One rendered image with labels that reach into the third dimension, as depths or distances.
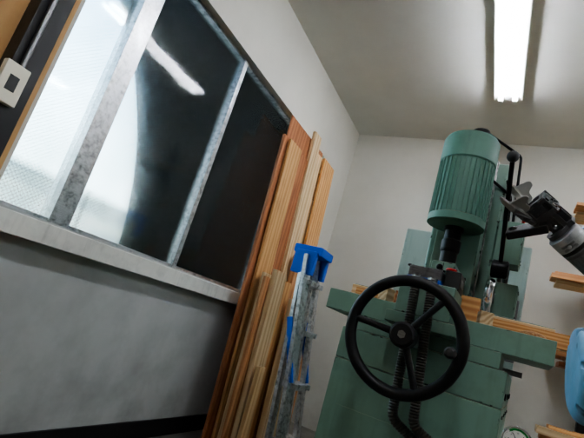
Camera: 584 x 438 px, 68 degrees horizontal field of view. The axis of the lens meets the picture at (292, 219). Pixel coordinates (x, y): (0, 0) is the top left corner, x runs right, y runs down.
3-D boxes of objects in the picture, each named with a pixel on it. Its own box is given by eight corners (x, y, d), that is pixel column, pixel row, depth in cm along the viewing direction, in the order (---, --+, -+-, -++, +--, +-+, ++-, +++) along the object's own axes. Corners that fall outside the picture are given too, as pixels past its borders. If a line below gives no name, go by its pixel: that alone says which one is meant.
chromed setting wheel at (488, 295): (479, 312, 134) (486, 273, 137) (481, 317, 144) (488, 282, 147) (489, 314, 132) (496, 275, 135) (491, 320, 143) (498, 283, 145)
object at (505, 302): (481, 315, 141) (487, 280, 143) (482, 318, 146) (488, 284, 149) (513, 322, 136) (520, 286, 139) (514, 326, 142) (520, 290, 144)
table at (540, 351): (312, 300, 124) (317, 280, 125) (347, 315, 149) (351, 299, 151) (558, 365, 93) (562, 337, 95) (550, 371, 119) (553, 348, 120)
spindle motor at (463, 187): (421, 215, 136) (441, 127, 143) (431, 232, 151) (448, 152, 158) (481, 222, 127) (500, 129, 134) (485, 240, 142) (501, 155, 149)
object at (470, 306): (399, 307, 130) (405, 282, 132) (400, 308, 132) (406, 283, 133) (476, 325, 119) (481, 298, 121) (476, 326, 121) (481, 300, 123)
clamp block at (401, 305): (392, 309, 113) (400, 275, 115) (403, 316, 124) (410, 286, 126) (450, 323, 106) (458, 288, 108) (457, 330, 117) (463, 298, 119)
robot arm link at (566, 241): (560, 246, 130) (559, 260, 122) (547, 235, 130) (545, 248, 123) (587, 228, 124) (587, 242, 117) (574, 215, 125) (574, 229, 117)
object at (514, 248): (492, 261, 147) (499, 220, 150) (493, 268, 154) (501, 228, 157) (520, 266, 142) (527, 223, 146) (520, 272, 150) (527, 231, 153)
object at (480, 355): (348, 327, 126) (352, 313, 127) (369, 335, 144) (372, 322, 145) (499, 369, 106) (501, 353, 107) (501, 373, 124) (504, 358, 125)
